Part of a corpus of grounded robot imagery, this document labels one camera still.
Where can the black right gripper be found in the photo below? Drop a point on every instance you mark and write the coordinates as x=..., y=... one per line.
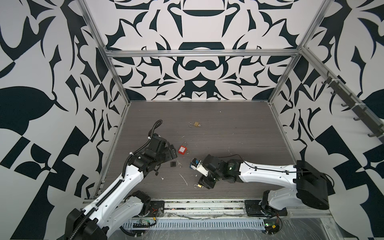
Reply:
x=204, y=181

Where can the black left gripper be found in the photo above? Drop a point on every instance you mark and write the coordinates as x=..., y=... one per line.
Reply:
x=167, y=155

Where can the small brass padlock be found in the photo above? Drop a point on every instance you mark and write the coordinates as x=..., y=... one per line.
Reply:
x=198, y=186
x=195, y=124

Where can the red safety padlock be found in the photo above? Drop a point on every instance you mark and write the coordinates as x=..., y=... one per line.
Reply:
x=183, y=148

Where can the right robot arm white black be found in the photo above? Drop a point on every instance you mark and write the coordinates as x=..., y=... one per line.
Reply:
x=301, y=183

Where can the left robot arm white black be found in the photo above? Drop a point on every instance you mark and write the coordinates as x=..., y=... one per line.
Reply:
x=117, y=204

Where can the left circuit board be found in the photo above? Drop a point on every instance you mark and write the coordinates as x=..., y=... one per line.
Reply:
x=145, y=223

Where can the circuit board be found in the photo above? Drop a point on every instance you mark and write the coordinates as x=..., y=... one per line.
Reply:
x=272, y=226
x=145, y=223

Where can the right circuit board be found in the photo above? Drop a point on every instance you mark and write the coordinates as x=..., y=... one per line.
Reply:
x=272, y=226

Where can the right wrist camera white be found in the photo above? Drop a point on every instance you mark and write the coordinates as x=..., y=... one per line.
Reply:
x=197, y=166

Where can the white slotted cable duct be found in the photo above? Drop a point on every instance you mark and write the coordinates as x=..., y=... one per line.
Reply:
x=200, y=224

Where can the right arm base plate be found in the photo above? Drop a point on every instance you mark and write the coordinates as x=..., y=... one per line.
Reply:
x=255, y=209

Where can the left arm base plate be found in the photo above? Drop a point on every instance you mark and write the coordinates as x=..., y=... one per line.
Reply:
x=156, y=209

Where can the black coat hook rail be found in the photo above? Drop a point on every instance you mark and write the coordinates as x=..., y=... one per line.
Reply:
x=352, y=102

